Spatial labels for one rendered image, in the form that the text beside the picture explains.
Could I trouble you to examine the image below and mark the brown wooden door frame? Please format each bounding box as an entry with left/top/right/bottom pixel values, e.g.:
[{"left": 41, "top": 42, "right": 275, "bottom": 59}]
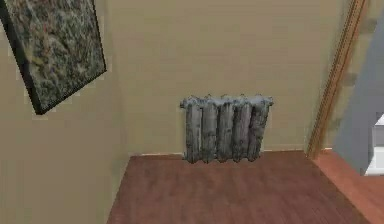
[{"left": 306, "top": 0, "right": 369, "bottom": 160}]

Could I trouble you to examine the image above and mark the black framed speckled wall picture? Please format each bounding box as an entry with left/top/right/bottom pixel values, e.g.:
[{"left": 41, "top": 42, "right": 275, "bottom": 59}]
[{"left": 0, "top": 0, "right": 108, "bottom": 116}]

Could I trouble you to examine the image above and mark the white cabinet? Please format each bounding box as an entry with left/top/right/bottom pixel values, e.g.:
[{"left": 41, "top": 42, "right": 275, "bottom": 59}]
[{"left": 363, "top": 113, "right": 384, "bottom": 177}]

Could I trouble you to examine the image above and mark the grey ribbed radiator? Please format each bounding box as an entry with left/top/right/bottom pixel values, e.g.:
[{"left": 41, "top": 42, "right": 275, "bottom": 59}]
[{"left": 179, "top": 93, "right": 275, "bottom": 165}]

